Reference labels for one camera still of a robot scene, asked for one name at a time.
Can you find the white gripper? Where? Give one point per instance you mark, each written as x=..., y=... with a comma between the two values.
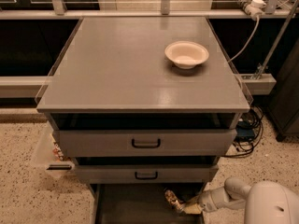
x=207, y=202

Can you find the orange soda can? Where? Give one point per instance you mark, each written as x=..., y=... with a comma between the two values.
x=174, y=201

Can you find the grey bottom drawer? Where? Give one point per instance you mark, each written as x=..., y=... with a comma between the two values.
x=142, y=204

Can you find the grey drawer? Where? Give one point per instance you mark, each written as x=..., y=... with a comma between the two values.
x=128, y=174
x=142, y=204
x=150, y=143

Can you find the grey drawer cabinet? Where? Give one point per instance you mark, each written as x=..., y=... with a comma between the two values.
x=114, y=76

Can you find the grey middle drawer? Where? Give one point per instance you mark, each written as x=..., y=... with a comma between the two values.
x=128, y=174

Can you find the grey top drawer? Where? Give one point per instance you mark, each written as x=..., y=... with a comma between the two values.
x=150, y=143

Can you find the dark grey cabinet right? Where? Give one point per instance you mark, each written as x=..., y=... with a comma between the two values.
x=284, y=104

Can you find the clear plastic side bin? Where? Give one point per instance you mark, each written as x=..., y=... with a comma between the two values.
x=48, y=157

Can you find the metal diagonal rod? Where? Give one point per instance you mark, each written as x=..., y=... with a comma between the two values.
x=261, y=67

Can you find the white power strip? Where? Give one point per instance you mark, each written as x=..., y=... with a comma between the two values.
x=254, y=8

